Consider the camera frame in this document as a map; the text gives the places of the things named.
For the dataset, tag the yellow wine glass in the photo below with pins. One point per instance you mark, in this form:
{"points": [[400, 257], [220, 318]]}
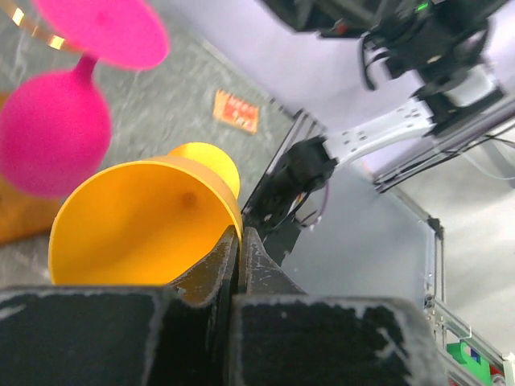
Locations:
{"points": [[145, 222]]}

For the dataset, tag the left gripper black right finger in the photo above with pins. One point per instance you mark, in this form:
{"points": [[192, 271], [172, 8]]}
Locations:
{"points": [[280, 335]]}

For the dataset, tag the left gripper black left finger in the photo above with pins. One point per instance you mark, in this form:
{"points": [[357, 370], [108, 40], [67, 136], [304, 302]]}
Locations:
{"points": [[122, 335]]}

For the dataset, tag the orange printed card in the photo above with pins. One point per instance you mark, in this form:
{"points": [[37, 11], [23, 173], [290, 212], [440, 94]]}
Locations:
{"points": [[234, 111]]}

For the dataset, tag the magenta wine glass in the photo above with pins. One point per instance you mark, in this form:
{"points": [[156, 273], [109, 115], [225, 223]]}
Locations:
{"points": [[56, 127]]}

